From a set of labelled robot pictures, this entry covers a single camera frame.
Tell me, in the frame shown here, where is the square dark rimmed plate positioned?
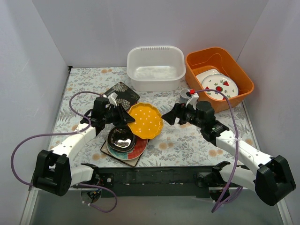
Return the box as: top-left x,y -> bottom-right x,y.
100,141 -> 142,167

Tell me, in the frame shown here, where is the red and teal round plate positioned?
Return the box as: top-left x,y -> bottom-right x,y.
107,138 -> 148,160

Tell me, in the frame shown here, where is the black floral square plate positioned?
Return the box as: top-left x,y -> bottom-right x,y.
104,82 -> 140,111

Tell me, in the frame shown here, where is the watermelon pattern round plate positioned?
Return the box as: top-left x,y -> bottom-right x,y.
202,75 -> 239,100

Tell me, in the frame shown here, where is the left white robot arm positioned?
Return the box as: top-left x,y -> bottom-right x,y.
32,97 -> 135,196

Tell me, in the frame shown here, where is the orange plastic bin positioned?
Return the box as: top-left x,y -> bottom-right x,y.
185,47 -> 254,107

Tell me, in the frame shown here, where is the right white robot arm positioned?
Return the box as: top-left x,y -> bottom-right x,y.
162,101 -> 296,206

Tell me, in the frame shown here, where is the white plastic bin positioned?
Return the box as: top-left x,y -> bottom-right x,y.
127,46 -> 186,92

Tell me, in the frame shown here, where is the small grey white cup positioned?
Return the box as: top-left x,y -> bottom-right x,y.
180,89 -> 190,103

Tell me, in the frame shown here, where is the white plate in orange bin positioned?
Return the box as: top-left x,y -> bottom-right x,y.
196,69 -> 221,84

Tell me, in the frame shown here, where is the yellow dotted scalloped plate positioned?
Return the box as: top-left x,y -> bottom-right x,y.
128,103 -> 164,139

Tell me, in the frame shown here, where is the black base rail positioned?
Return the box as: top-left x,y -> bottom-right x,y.
30,165 -> 282,197

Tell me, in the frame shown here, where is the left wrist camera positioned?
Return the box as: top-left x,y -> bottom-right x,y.
107,92 -> 118,106

